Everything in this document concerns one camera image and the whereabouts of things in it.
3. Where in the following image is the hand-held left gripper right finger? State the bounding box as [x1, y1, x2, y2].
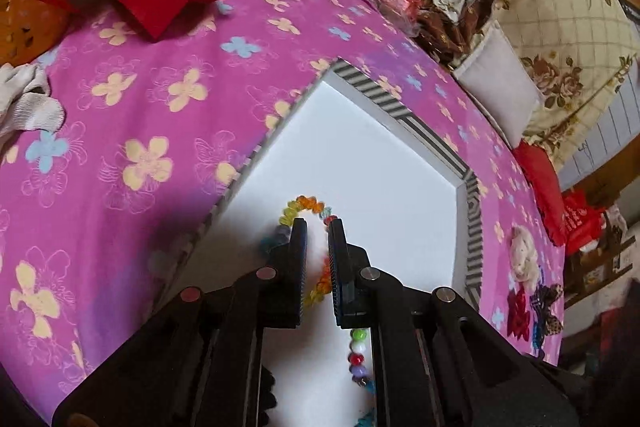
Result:
[328, 219, 582, 427]

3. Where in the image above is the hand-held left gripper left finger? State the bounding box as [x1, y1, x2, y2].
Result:
[52, 218, 307, 427]

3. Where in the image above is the rainbow bead bracelet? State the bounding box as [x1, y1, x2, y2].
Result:
[259, 195, 335, 308]

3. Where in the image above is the white tray with striped border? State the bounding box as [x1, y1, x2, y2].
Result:
[170, 59, 483, 427]

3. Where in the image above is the red bow hair clip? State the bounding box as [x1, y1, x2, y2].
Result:
[506, 289, 532, 341]

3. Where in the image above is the cream fluffy scrunchie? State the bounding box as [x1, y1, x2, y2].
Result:
[508, 225, 544, 284]

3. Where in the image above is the leopard print hair bow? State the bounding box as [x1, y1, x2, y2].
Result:
[531, 283, 565, 338]

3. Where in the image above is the pink floral bed sheet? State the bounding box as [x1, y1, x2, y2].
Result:
[0, 0, 567, 427]

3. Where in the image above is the red frilled cushion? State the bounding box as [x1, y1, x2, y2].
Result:
[512, 139, 569, 249]

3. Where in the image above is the red plastic shopping bag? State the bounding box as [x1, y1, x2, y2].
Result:
[560, 189, 609, 254]

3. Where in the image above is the white pillow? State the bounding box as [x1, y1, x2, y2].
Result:
[452, 19, 547, 148]

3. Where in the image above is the wooden side cabinet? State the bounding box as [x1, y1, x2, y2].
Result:
[565, 187, 640, 313]

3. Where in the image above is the white cloth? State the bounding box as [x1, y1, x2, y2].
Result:
[0, 64, 67, 148]

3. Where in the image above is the cream floral quilt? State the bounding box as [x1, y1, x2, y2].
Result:
[415, 0, 637, 168]

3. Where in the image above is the mixed colour bead bracelet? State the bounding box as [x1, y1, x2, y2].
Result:
[347, 328, 376, 400]

